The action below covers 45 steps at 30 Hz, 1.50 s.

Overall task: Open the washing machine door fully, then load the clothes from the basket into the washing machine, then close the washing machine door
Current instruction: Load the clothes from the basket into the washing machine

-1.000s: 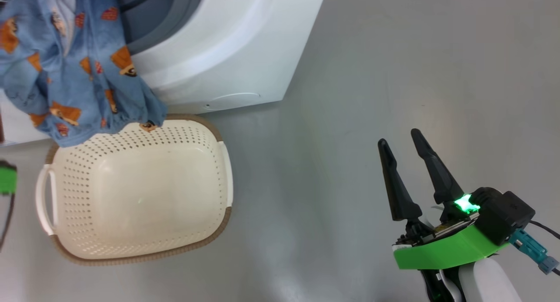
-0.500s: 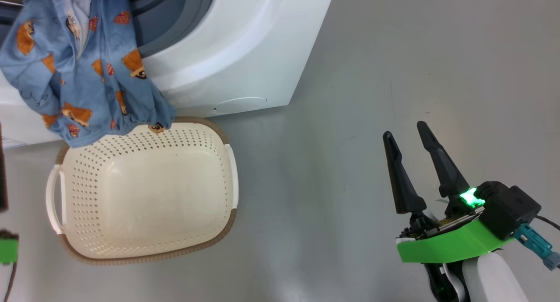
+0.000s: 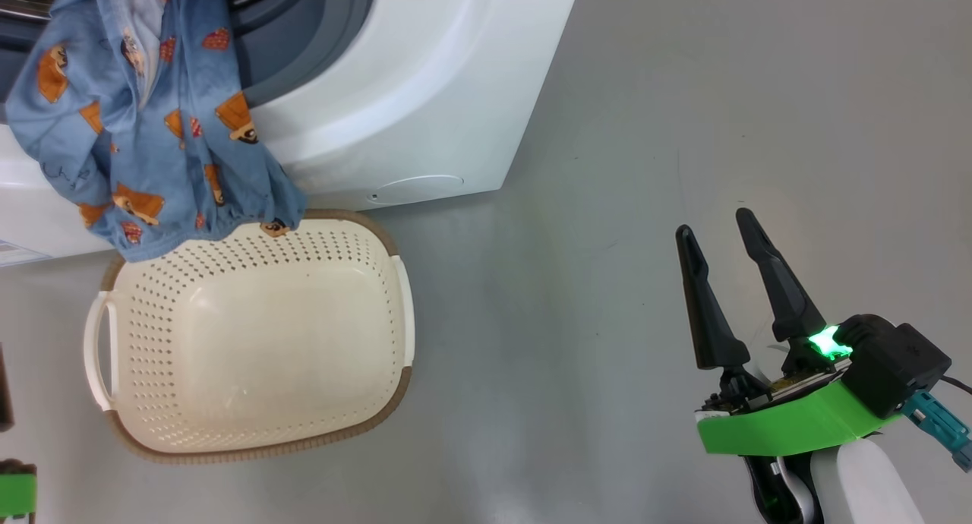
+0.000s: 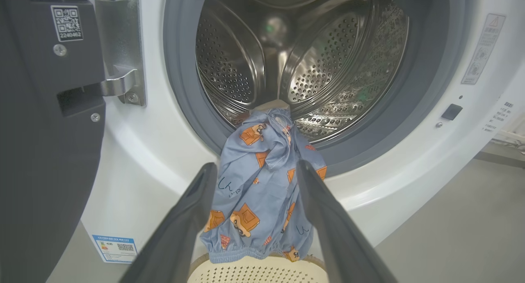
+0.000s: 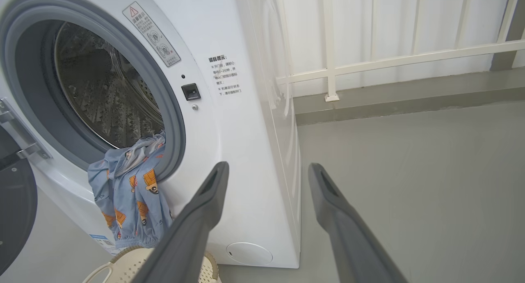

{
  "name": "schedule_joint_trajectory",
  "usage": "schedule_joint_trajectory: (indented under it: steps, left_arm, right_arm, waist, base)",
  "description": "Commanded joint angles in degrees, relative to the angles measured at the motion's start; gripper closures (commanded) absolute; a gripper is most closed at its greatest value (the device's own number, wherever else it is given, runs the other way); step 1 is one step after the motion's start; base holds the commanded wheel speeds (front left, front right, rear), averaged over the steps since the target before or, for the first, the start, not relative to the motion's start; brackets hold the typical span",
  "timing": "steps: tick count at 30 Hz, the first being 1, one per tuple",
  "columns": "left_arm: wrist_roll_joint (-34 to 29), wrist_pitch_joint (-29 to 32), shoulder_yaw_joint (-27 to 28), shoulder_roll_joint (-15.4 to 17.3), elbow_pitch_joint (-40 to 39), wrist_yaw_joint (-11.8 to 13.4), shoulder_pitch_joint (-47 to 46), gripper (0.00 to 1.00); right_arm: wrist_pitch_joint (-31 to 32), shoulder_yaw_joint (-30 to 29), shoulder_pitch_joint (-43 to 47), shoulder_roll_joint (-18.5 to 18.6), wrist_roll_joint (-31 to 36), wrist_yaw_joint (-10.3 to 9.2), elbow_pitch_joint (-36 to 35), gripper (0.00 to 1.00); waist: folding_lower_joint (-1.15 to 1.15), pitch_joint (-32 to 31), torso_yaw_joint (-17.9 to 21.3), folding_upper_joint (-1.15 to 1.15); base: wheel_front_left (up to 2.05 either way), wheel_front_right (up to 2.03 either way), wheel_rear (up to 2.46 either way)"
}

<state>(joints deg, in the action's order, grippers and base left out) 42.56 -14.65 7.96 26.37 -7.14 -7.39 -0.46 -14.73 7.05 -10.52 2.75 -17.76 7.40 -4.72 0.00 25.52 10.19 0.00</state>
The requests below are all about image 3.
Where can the blue white energy label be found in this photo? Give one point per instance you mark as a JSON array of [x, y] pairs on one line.
[[19, 252]]

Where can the cream perforated laundry basket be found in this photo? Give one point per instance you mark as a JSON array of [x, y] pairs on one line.
[[250, 349]]

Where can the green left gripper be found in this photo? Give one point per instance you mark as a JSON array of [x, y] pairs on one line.
[[17, 490]]

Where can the blue bear-print garment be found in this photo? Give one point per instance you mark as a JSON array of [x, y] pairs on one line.
[[152, 152]]

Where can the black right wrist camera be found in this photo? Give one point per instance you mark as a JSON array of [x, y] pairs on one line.
[[904, 364]]

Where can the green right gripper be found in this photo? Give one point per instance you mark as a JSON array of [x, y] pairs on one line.
[[790, 425]]

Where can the blue-grey rubber door gasket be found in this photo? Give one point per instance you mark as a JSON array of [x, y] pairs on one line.
[[319, 30]]

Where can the white front-load washing machine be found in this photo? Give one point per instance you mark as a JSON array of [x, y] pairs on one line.
[[425, 91]]

